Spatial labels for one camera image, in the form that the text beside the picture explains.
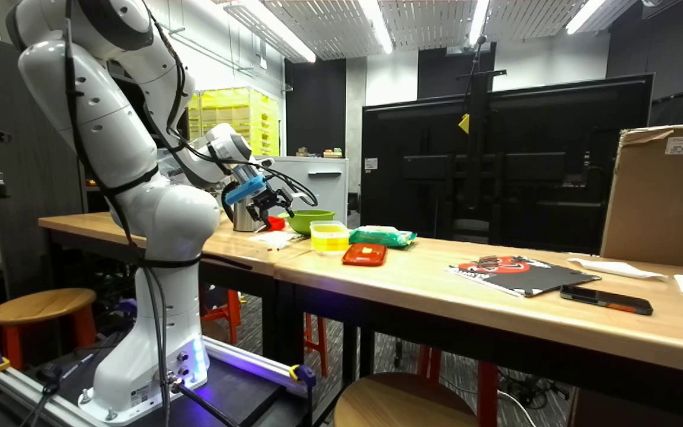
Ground stainless steel kettle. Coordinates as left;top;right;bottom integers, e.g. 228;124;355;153
221;191;266;233

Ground white paper napkin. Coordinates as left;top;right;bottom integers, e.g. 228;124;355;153
251;229;298;252

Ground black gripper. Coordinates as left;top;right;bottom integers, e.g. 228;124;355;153
246;186;295;223

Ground robot base platform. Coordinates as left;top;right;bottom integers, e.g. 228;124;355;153
0;338;316;427

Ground grey cabinet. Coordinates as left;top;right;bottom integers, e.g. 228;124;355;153
274;157;349;220

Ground red small cup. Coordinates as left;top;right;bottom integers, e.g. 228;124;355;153
266;216;288;229

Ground wooden round stool left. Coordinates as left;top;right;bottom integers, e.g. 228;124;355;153
0;287;98;367

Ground black flat remote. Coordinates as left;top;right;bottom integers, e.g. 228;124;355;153
559;285;652;314

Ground large black monitor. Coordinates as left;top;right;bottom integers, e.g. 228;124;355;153
360;76;652;252

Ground black red book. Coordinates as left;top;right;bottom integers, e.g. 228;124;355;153
451;256;595;295

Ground wooden round stool front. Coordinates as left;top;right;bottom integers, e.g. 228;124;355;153
335;371;477;427

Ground wooden round stool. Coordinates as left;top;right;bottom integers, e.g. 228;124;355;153
0;287;98;367
335;371;477;427

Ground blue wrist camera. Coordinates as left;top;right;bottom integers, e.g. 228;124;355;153
224;176;266;204

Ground yellow storage crates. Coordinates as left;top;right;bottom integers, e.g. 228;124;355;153
187;87;281;157

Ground red stool legs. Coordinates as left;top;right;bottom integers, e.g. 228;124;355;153
201;285;327;371

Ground green plastic bowl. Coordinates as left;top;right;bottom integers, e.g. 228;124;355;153
288;209;335;234

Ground brown cardboard box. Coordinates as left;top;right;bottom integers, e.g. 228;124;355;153
600;124;683;265

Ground white paper sheet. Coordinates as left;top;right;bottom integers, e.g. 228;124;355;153
570;259;664;279

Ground green plastic bag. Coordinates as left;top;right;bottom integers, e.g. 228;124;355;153
349;226;418;248

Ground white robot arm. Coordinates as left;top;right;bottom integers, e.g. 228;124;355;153
7;0;290;424

